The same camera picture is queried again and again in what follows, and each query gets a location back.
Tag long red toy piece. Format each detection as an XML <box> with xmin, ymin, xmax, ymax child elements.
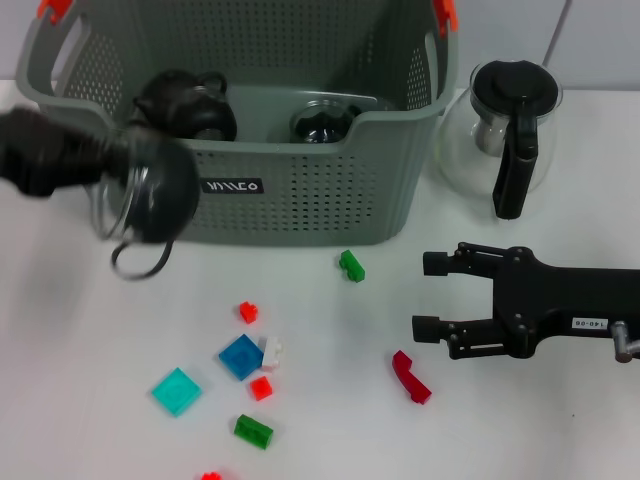
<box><xmin>391</xmin><ymin>349</ymin><xmax>433</xmax><ymax>405</ymax></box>

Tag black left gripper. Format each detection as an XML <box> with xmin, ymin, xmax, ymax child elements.
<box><xmin>0</xmin><ymin>106</ymin><xmax>170</xmax><ymax>200</ymax></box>

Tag glass teacup black holder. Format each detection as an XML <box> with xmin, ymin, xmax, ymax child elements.
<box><xmin>289</xmin><ymin>99</ymin><xmax>362</xmax><ymax>146</ymax></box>
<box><xmin>189</xmin><ymin>97</ymin><xmax>239</xmax><ymax>143</ymax></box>

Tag glass kettle with black handle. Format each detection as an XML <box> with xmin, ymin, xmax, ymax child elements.
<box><xmin>433</xmin><ymin>59</ymin><xmax>564</xmax><ymax>221</ymax></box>

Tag green toy brick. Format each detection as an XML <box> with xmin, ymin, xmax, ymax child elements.
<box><xmin>233</xmin><ymin>413</ymin><xmax>275</xmax><ymax>450</ymax></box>
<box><xmin>338</xmin><ymin>249</ymin><xmax>366</xmax><ymax>284</ymax></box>

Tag metal right arm cable plug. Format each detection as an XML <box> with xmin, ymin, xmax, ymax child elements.
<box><xmin>610</xmin><ymin>321</ymin><xmax>640</xmax><ymax>365</ymax></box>

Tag blue square toy brick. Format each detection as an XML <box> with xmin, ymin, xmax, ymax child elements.
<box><xmin>218</xmin><ymin>333</ymin><xmax>265</xmax><ymax>382</ymax></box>

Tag glass jar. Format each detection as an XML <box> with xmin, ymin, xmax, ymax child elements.
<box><xmin>89</xmin><ymin>127</ymin><xmax>202</xmax><ymax>282</ymax></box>

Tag white toy brick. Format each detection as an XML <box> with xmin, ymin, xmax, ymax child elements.
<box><xmin>259</xmin><ymin>334</ymin><xmax>284</xmax><ymax>372</ymax></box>

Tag orange bin handle clip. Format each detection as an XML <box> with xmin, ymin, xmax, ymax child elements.
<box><xmin>432</xmin><ymin>0</ymin><xmax>460</xmax><ymax>37</ymax></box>
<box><xmin>38</xmin><ymin>0</ymin><xmax>71</xmax><ymax>25</ymax></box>

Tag cyan square toy brick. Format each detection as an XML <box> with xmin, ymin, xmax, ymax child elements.
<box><xmin>151</xmin><ymin>367</ymin><xmax>204</xmax><ymax>418</ymax></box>

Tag black ceramic teapot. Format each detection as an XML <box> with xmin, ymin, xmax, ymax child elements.
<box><xmin>132</xmin><ymin>68</ymin><xmax>229</xmax><ymax>139</ymax></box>

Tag gray perforated storage bin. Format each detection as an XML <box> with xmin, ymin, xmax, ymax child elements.
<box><xmin>14</xmin><ymin>0</ymin><xmax>460</xmax><ymax>250</ymax></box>

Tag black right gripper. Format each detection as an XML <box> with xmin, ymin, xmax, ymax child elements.
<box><xmin>411</xmin><ymin>241</ymin><xmax>640</xmax><ymax>362</ymax></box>

